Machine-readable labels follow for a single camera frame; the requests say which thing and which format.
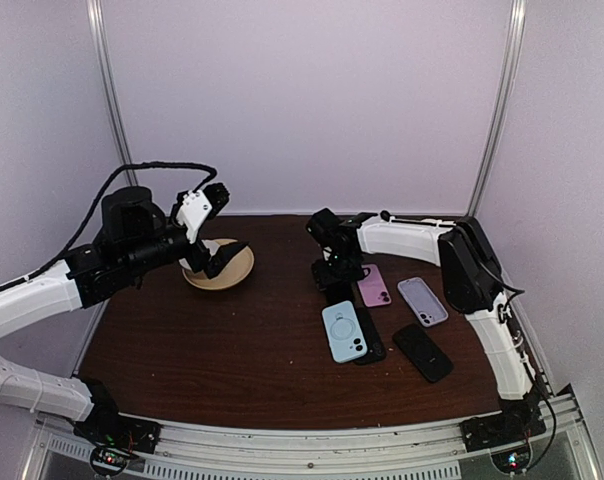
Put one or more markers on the black phone under blue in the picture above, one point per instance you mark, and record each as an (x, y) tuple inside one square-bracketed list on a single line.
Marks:
[(376, 350)]

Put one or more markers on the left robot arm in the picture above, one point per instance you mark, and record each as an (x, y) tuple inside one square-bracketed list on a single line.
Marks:
[(136, 238)]

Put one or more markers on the pink phone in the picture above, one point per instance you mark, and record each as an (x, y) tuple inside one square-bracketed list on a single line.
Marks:
[(372, 288)]

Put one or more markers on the right aluminium post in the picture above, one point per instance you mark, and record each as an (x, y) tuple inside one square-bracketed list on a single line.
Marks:
[(509, 68)]

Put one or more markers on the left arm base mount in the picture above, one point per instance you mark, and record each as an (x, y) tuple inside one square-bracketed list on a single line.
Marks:
[(117, 439)]

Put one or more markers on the left aluminium post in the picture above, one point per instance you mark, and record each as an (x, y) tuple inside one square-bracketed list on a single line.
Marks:
[(99, 35)]

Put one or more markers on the aluminium front rail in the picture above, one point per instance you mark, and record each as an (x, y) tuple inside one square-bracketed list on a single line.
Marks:
[(433, 450)]

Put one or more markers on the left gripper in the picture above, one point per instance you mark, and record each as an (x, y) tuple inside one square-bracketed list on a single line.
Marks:
[(223, 254)]

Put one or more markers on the lavender phone case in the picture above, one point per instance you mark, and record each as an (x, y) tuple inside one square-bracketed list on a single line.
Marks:
[(423, 302)]

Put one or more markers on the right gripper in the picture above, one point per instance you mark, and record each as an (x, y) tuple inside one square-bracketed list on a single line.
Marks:
[(325, 278)]

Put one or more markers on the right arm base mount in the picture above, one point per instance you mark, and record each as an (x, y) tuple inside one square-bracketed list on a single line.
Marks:
[(509, 433)]

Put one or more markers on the black phone case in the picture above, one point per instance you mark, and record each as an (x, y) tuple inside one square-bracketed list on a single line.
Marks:
[(430, 361)]

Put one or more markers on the light blue cased phone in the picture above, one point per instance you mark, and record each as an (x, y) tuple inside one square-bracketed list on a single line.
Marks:
[(344, 334)]

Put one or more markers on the aluminium post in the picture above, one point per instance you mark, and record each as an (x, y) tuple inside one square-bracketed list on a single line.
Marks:
[(509, 68), (99, 35)]

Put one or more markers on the white teacup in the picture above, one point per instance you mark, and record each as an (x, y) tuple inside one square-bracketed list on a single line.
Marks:
[(210, 246)]

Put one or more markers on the beige saucer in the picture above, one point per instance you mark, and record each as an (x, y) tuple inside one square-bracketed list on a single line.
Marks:
[(234, 272)]

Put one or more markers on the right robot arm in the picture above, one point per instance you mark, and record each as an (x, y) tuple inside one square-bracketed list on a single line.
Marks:
[(472, 285)]

